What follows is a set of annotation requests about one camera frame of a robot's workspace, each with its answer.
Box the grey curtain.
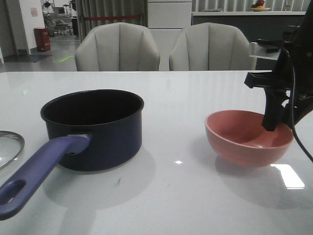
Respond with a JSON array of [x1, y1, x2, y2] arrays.
[[75, 0, 148, 41]]

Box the left beige armchair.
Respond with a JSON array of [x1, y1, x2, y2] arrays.
[[75, 23, 160, 71]]

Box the glass pot lid blue knob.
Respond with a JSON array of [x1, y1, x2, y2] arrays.
[[0, 130, 25, 170]]

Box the red barrier belt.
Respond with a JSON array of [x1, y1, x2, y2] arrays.
[[83, 15, 141, 21]]

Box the grey counter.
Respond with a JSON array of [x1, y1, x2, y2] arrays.
[[191, 11, 308, 71]]

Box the beige armchair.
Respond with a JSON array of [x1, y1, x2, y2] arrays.
[[169, 23, 256, 71], [75, 23, 160, 71]]

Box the red trash bin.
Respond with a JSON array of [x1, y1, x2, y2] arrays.
[[34, 27, 51, 52]]

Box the dark blue saucepan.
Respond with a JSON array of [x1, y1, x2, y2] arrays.
[[0, 89, 144, 220]]

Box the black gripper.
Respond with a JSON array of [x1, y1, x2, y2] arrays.
[[244, 72, 313, 131]]

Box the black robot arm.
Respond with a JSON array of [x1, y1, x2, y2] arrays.
[[245, 3, 313, 131]]

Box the white cabinet drawers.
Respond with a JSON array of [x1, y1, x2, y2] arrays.
[[147, 0, 192, 71]]

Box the fruit plate on counter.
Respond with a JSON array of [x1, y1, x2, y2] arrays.
[[250, 0, 271, 12]]

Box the pink bowl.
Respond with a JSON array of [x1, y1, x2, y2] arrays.
[[205, 110, 293, 167]]

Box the right beige armchair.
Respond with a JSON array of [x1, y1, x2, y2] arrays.
[[169, 23, 256, 71]]

